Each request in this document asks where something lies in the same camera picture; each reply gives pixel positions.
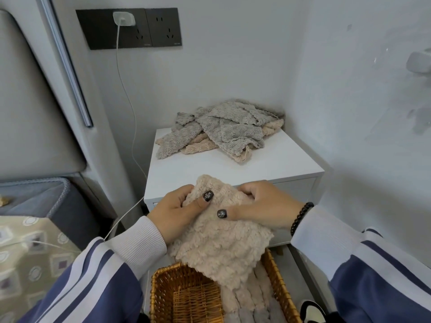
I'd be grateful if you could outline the white nightstand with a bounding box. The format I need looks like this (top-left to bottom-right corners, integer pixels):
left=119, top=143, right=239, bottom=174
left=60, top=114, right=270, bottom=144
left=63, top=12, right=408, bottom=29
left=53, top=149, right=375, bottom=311
left=144, top=127, right=325, bottom=248

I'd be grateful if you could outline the wide black wall socket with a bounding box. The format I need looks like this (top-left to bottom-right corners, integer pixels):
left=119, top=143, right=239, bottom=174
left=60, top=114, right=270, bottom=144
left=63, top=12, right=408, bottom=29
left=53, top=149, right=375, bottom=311
left=75, top=8, right=151, bottom=51

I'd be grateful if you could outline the person's right hand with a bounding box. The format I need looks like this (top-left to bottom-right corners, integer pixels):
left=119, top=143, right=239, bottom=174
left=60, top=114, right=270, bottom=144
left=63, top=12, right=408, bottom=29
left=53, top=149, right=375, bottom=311
left=217, top=180, right=305, bottom=231

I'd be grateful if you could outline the person's right forearm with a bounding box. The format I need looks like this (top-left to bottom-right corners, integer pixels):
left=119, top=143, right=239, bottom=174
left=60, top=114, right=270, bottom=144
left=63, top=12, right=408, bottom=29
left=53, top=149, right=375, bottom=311
left=290, top=205, right=431, bottom=323

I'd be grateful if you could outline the person's right shoe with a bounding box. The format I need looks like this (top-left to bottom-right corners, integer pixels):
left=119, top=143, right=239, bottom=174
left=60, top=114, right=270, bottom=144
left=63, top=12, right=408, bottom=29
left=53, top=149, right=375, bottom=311
left=299, top=299, right=327, bottom=323

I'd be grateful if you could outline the person's left forearm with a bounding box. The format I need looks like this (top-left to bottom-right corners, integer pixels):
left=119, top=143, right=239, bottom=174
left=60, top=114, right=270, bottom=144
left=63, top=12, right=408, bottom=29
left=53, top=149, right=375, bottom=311
left=17, top=215, right=168, bottom=323

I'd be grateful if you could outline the pile of beige grey towels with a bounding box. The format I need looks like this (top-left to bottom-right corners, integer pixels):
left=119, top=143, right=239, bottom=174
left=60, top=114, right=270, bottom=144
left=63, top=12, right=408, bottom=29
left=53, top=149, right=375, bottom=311
left=154, top=99, right=286, bottom=164

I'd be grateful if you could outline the grey padded headboard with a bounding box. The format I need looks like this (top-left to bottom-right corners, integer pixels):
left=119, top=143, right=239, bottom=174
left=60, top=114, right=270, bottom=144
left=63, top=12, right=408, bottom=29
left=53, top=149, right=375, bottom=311
left=0, top=9, right=88, bottom=181

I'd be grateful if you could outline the person's left hand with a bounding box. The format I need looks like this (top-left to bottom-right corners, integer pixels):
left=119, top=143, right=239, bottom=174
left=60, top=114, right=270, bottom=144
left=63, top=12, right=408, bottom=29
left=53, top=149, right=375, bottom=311
left=147, top=184, right=215, bottom=245

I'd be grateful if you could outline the white charger plug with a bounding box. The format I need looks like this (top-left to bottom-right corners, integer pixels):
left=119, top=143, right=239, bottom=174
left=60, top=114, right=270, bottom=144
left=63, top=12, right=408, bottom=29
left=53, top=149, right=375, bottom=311
left=112, top=11, right=136, bottom=27

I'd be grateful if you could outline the orange wicker basket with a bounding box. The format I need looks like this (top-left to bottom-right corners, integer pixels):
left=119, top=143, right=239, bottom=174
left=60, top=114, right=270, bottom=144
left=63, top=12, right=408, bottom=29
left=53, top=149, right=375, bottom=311
left=149, top=248, right=303, bottom=323

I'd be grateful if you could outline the narrow black wall socket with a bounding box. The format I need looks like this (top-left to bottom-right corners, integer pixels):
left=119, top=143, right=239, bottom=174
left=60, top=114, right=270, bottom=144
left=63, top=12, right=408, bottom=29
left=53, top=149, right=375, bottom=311
left=145, top=7, right=183, bottom=48

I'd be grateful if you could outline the silver headboard trim strip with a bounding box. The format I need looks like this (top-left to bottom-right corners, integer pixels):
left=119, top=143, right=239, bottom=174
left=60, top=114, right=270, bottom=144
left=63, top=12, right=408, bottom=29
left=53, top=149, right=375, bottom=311
left=35, top=0, right=94, bottom=128

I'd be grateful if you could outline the patterned beige bedspread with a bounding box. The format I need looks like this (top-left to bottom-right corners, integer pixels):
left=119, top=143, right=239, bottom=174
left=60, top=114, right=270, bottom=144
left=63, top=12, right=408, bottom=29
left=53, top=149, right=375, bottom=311
left=0, top=215, right=83, bottom=323

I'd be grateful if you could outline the black bead bracelet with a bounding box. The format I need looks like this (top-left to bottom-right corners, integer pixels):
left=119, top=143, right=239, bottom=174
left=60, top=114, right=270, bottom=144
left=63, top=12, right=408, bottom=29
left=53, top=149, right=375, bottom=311
left=290, top=202, right=315, bottom=237

